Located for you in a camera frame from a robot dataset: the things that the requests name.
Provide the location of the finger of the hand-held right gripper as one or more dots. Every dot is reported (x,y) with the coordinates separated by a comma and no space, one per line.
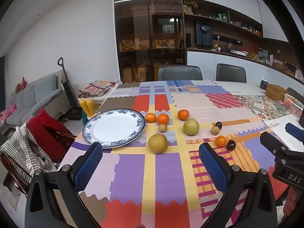
(295,133)
(273,142)

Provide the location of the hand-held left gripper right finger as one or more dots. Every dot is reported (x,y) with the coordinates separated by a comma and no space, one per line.
(211,168)

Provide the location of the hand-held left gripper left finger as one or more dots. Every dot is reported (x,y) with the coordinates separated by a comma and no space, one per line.
(88,166)

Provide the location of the orange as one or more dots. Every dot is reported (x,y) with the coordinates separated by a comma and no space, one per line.
(150,118)
(163,119)
(183,114)
(220,140)

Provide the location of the dark purple fruit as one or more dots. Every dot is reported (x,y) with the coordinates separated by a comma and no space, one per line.
(218,125)
(230,145)

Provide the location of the small brown fruit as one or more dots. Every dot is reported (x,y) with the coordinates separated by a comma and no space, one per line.
(215,130)
(162,128)

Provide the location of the blue patterned white plate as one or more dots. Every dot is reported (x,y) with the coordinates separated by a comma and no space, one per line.
(114,128)

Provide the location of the green pear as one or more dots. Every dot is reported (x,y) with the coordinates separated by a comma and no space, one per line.
(191,127)

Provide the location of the yellow pear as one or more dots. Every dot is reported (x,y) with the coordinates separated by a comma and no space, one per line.
(158,143)

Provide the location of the person's right hand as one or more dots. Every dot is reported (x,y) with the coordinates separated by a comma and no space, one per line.
(292,199)

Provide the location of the white printed paper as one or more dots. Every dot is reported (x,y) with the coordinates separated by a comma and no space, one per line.
(275,126)

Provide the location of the dark dining chair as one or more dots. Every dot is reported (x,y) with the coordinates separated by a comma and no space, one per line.
(296,93)

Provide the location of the tile patterned table mat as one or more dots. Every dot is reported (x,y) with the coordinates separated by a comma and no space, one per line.
(256,106)

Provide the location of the wicker basket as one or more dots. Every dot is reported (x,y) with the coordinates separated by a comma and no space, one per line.
(276,92)

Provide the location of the colourful patchwork tablecloth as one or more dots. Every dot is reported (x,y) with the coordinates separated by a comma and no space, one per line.
(166,175)

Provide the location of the teal plastic leg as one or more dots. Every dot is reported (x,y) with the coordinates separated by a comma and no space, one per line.
(84,120)

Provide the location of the red jacket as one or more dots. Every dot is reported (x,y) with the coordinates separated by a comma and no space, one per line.
(47,130)

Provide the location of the dark blue mug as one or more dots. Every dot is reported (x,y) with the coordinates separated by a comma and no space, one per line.
(263,84)

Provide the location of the white table cover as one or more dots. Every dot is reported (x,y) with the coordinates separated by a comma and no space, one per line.
(247,87)

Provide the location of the striped grey cloth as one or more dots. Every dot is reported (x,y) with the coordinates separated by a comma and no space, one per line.
(21,147)

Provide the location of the black upright vacuum cleaner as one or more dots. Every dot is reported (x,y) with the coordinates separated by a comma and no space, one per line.
(68,95)

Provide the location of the dark wooden chair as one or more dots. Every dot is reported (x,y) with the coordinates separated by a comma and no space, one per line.
(11,171)

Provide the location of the small white table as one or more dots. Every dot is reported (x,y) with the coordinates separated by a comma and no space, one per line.
(111,92)

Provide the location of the folded striped cloth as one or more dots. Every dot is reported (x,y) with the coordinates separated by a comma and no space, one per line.
(96,89)

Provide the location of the grey dining chair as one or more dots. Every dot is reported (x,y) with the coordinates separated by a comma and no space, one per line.
(180,73)
(230,73)

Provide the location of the grey sofa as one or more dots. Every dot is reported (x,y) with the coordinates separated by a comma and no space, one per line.
(30,99)

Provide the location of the pink plush toy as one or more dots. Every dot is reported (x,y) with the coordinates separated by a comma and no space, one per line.
(8,112)

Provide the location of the red plush toy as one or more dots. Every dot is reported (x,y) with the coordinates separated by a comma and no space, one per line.
(21,85)

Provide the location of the black thermos bottle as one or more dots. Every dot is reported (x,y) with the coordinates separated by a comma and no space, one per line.
(188,40)

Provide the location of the dark glass cabinet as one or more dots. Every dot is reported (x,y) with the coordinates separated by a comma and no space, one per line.
(147,40)

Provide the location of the teddy bear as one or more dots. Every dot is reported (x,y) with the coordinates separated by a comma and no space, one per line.
(187,9)

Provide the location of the yellow plastic post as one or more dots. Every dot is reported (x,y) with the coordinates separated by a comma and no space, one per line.
(90,106)
(83,108)

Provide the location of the wooden wall shelf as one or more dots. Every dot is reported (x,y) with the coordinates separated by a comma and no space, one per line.
(237,30)

